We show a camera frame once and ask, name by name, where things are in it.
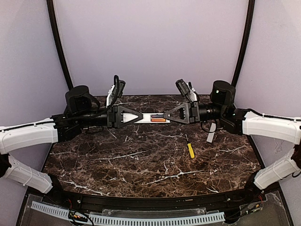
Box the white remote control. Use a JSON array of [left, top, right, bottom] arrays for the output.
[[123, 113, 170, 124]]

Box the white battery cover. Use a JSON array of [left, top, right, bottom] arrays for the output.
[[206, 123, 216, 143]]

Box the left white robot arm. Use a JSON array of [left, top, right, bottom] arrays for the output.
[[0, 84, 143, 194]]

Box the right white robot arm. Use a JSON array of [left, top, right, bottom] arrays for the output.
[[164, 79, 301, 191]]

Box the orange battery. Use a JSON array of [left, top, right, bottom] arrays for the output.
[[150, 118, 166, 123]]

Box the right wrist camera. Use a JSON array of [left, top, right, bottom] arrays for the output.
[[175, 79, 199, 102]]

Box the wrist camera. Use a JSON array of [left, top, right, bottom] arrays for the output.
[[175, 79, 199, 102], [106, 75, 126, 108]]

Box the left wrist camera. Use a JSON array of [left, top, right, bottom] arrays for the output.
[[106, 75, 126, 108]]

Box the yellow handled screwdriver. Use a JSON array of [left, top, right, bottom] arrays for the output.
[[185, 134, 195, 159]]

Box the black front table rail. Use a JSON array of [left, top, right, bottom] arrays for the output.
[[40, 188, 266, 212]]

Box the white slotted cable duct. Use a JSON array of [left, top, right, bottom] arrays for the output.
[[31, 201, 225, 226]]

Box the right black frame post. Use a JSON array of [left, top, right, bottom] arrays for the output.
[[231, 0, 255, 87]]

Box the black frame post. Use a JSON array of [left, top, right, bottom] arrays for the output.
[[231, 0, 255, 87], [46, 0, 73, 90]]

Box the left black frame post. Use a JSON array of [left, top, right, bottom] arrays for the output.
[[46, 0, 73, 90]]

